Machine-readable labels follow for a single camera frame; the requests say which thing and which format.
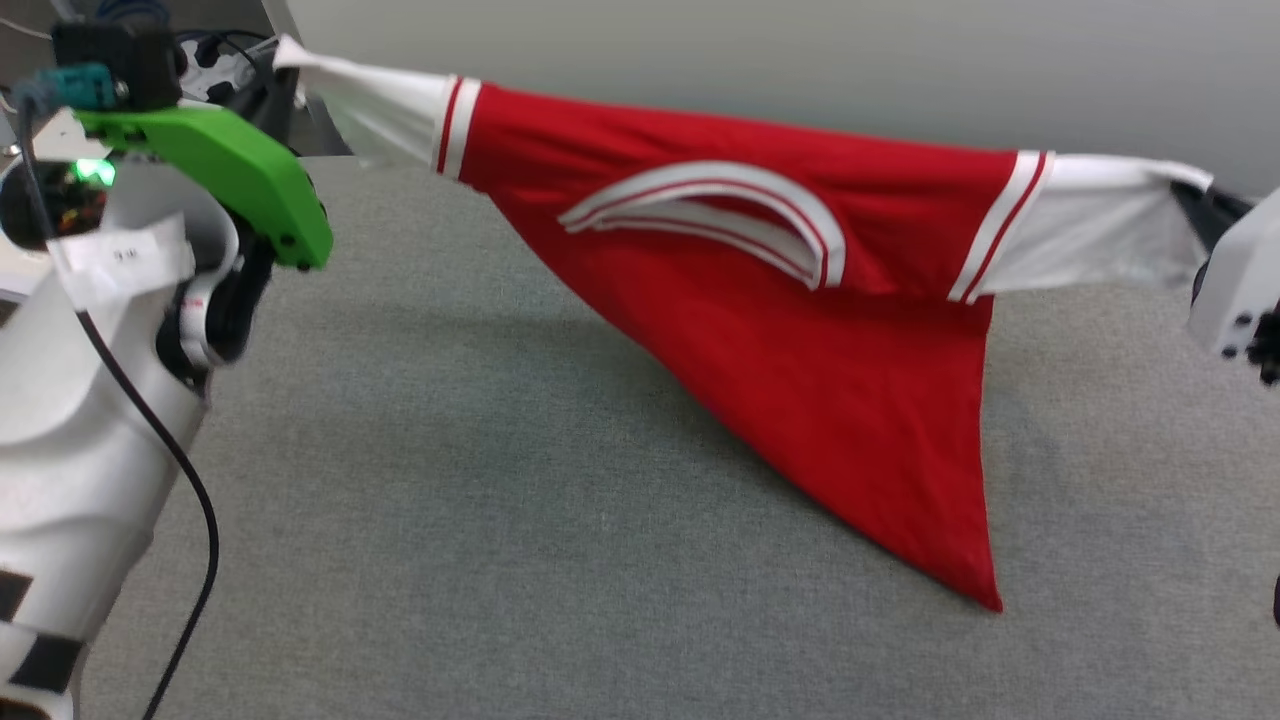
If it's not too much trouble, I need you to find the white paper tag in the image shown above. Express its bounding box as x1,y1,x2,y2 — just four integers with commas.
48,222,197,306

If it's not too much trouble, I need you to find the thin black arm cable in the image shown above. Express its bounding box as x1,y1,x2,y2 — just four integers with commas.
15,98,221,720

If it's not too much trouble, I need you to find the red and white t-shirt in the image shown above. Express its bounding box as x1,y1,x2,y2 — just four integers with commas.
272,35,1216,613

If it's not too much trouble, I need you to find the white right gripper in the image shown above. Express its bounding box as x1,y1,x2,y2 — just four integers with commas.
1170,182,1280,388

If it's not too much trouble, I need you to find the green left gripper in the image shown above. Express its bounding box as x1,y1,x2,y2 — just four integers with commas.
75,30,334,271

